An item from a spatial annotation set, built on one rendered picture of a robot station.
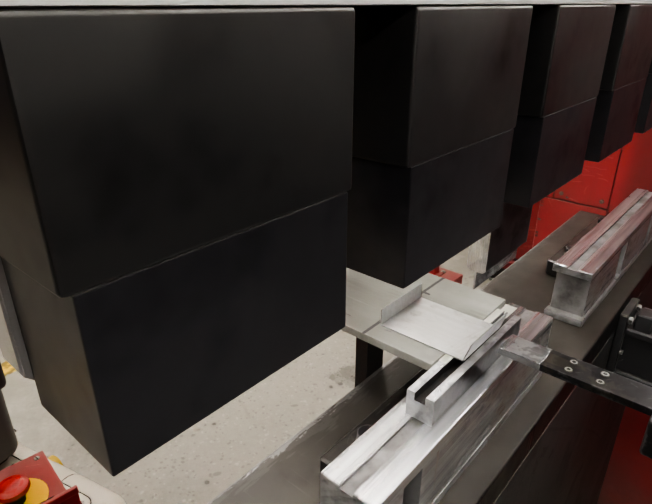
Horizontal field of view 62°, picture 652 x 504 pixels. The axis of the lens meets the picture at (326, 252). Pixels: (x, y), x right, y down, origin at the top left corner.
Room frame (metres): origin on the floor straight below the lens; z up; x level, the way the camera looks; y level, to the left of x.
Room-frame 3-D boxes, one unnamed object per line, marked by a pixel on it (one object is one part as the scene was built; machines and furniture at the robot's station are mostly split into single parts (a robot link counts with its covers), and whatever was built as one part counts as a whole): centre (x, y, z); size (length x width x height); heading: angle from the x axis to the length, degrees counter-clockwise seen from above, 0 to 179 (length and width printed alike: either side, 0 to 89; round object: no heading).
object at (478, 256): (0.52, -0.18, 1.13); 0.10 x 0.02 x 0.10; 139
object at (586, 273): (0.93, -0.54, 0.92); 0.50 x 0.06 x 0.10; 139
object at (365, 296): (0.61, -0.07, 1.00); 0.26 x 0.18 x 0.01; 49
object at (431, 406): (0.49, -0.16, 0.99); 0.20 x 0.03 x 0.03; 139
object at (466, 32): (0.39, -0.06, 1.26); 0.15 x 0.09 x 0.17; 139
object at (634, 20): (0.69, -0.33, 1.26); 0.15 x 0.09 x 0.17; 139
